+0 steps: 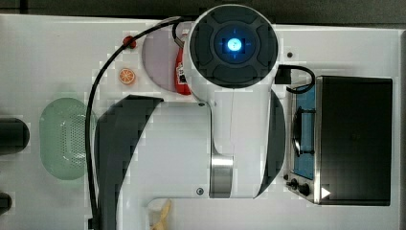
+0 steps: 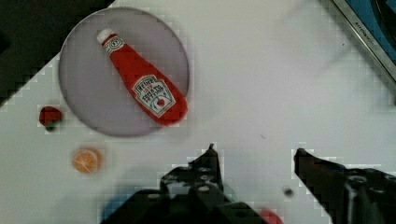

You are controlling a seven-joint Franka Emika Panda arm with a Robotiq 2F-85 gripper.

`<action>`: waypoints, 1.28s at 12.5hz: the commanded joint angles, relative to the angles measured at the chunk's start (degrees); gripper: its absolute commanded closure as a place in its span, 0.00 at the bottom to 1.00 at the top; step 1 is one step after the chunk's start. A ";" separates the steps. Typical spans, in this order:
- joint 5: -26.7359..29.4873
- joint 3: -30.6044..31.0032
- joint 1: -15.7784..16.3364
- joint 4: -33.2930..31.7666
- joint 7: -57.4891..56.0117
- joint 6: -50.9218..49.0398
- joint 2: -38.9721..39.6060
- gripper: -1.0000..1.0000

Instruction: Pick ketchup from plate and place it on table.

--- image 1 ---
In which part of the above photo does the green perforated colander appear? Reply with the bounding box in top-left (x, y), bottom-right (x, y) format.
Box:
top-left (39, 98), bottom-right (87, 180)

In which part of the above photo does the red strawberry toy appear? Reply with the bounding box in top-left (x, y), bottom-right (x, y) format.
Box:
top-left (123, 35), bottom-right (137, 49)

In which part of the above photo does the red ketchup bottle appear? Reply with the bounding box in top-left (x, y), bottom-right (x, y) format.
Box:
top-left (174, 30), bottom-right (191, 95)

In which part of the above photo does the black toaster oven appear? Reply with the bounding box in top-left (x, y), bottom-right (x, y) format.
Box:
top-left (284, 76), bottom-right (393, 206)

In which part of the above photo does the black round pan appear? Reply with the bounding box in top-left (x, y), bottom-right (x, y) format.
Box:
top-left (0, 118), bottom-right (30, 155)

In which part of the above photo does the peeled banana toy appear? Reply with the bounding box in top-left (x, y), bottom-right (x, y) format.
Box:
top-left (150, 199), bottom-right (171, 230)

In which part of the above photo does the lilac round plate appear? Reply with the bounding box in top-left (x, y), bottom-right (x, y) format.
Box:
top-left (142, 29), bottom-right (179, 93)

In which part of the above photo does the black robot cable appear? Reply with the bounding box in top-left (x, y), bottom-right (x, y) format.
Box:
top-left (84, 16), bottom-right (183, 230)

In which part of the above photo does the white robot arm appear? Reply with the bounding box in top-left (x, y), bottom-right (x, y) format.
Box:
top-left (95, 4), bottom-right (285, 230)

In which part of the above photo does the orange slice toy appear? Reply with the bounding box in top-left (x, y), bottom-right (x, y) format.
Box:
top-left (119, 68), bottom-right (136, 85)

